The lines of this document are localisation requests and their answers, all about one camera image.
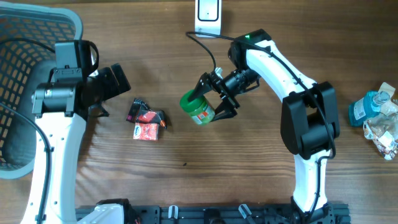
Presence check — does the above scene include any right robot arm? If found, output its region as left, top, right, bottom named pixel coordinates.
left=180, top=29, right=340, bottom=223

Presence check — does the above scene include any beige snack bag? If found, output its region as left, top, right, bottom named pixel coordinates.
left=363, top=82, right=397, bottom=161

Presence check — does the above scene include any blue mouthwash bottle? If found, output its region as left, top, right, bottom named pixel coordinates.
left=348, top=90, right=391, bottom=127

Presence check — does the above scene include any red black snack packet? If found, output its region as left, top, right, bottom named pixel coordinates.
left=126, top=98, right=167, bottom=129

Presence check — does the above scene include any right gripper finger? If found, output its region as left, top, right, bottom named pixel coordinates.
left=188, top=73, right=213, bottom=101
left=213, top=99, right=239, bottom=121

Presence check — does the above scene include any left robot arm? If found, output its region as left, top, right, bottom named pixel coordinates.
left=22, top=40, right=131, bottom=223

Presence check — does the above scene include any white barcode scanner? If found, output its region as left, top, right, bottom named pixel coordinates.
left=195, top=0, right=222, bottom=35

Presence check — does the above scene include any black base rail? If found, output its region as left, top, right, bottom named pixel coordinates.
left=73, top=203, right=352, bottom=224

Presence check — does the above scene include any green lidded jar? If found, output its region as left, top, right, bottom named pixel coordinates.
left=180, top=90, right=215, bottom=125

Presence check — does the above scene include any red white snack packet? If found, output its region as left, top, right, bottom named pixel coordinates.
left=133, top=123, right=159, bottom=141

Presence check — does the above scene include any grey plastic shopping basket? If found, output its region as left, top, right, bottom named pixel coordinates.
left=1, top=1, right=83, bottom=179

